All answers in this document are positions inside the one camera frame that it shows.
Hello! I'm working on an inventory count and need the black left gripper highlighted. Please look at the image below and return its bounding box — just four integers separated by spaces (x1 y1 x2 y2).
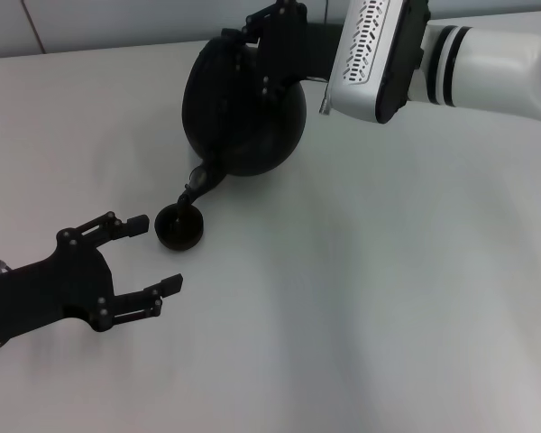
0 210 185 349

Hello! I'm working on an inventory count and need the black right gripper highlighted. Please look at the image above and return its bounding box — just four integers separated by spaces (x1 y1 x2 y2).
220 0 344 119

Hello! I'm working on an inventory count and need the dark brown teacup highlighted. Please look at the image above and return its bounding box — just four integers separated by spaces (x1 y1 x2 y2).
154 203 206 252

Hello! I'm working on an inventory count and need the black round teapot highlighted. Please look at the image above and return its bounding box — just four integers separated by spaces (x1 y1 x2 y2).
176 34 308 216

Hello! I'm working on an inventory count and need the right gripper cable with plugs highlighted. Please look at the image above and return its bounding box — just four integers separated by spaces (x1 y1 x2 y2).
307 75 335 116

